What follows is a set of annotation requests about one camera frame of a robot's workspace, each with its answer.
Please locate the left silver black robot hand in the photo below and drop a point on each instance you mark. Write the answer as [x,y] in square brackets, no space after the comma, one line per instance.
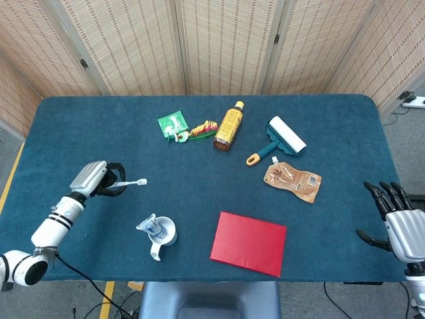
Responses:
[88,177]

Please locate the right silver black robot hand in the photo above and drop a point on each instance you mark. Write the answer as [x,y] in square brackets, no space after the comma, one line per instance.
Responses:
[406,232]

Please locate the white toothbrush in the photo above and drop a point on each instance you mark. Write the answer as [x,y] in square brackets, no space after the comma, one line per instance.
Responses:
[136,182]

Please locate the blue white toothpaste tube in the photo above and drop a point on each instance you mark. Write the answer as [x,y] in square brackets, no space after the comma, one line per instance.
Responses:
[149,226]

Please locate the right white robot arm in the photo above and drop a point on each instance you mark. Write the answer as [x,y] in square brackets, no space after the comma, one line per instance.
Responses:
[415,285]

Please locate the blue tablecloth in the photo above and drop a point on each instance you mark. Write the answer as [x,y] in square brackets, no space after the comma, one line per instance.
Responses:
[166,166]

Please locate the green spout pouch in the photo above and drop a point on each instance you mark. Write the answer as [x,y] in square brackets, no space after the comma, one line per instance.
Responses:
[172,123]

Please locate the brown spout pouch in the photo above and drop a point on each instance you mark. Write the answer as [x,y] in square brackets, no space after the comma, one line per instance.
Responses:
[293,181]

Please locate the red yellow green tassel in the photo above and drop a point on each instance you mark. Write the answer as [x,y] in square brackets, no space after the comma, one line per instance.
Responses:
[203,129]

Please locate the white power strip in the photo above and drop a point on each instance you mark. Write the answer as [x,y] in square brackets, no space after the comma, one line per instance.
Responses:
[415,102]

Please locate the woven bamboo folding screen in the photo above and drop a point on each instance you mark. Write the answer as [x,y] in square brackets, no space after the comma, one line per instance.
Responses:
[133,46]

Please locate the brown bottle with yellow label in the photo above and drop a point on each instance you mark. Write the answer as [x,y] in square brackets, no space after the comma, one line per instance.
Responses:
[228,128]

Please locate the teal lint roller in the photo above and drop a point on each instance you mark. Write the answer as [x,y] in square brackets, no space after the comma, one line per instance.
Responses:
[287,134]

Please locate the red flat book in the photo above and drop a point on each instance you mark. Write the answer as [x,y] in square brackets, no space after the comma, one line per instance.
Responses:
[249,244]

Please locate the blue grey chair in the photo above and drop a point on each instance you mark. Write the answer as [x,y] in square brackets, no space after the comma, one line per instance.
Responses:
[209,299]

